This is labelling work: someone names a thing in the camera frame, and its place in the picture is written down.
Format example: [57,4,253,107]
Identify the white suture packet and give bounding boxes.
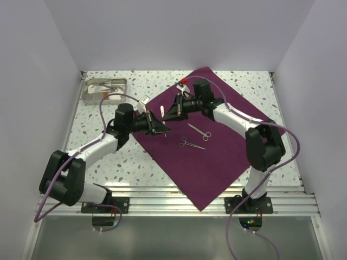
[87,84,107,94]

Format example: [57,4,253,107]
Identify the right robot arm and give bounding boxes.
[163,79,286,213]

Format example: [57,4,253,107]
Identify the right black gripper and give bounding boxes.
[162,93,202,122]

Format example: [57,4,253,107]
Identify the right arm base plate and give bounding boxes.
[224,193,274,216]

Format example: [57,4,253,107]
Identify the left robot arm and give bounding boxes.
[39,103,170,213]

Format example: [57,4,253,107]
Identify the thin metal forceps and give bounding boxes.
[89,79,110,85]

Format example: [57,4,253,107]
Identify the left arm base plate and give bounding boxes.
[81,197,130,214]

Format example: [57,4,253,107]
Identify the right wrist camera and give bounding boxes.
[176,79,190,95]

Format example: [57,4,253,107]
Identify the purple cloth drape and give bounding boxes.
[134,67,270,210]

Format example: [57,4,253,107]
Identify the small scissors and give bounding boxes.
[99,83,124,92]

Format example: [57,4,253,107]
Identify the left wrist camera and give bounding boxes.
[136,95,150,114]

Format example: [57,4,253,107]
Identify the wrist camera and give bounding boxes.
[176,79,190,95]
[136,95,150,114]

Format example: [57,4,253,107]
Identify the metal tweezers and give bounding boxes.
[160,106,166,138]

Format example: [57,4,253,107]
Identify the hemostat clamp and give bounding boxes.
[178,137,205,150]

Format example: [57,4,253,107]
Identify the metal scissors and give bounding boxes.
[187,123,212,141]

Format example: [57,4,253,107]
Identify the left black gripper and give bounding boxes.
[126,109,170,137]

